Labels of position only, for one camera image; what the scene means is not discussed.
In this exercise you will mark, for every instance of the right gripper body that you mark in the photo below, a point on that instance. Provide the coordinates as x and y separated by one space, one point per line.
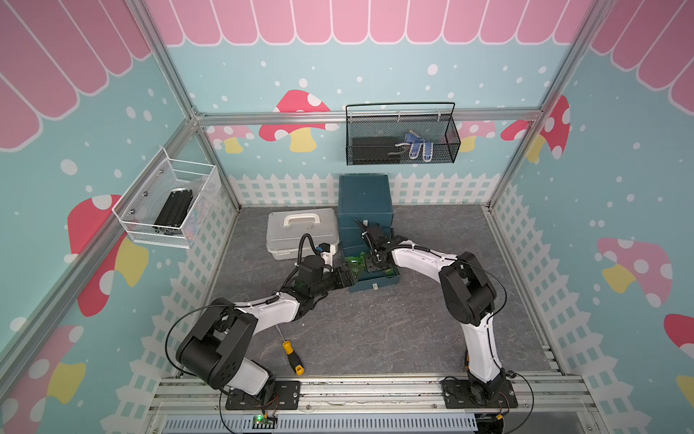
371 264

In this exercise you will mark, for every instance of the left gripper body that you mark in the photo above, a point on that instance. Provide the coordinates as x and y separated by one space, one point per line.
331 281

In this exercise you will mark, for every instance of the teal drawer cabinet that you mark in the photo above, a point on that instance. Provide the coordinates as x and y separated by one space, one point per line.
365 214

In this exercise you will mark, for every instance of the green cookie pack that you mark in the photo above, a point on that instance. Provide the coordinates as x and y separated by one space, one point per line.
356 264

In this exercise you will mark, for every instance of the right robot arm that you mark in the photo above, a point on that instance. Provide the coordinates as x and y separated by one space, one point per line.
468 293

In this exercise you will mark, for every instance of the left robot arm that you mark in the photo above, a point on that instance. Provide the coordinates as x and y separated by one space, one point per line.
215 348

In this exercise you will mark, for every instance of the grey plastic toolbox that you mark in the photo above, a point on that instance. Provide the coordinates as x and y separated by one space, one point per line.
285 229

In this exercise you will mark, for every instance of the yellow black screwdriver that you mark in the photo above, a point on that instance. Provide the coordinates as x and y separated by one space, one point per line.
292 356

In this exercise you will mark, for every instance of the blue white item in basket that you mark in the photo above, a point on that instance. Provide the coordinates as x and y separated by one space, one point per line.
416 147

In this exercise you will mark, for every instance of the small green circuit board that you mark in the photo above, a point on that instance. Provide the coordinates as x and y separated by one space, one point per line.
264 422

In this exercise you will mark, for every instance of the black box in white basket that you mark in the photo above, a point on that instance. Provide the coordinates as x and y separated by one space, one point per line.
173 213

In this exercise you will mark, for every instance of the black wire wall basket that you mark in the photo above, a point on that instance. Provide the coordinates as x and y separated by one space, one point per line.
432 120

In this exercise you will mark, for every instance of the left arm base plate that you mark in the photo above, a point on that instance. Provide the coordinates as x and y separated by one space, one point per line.
275 395

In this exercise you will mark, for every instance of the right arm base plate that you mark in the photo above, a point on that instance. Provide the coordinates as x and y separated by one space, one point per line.
465 394

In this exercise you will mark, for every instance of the white wire wall basket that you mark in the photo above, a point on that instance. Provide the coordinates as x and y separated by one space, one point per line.
138 208

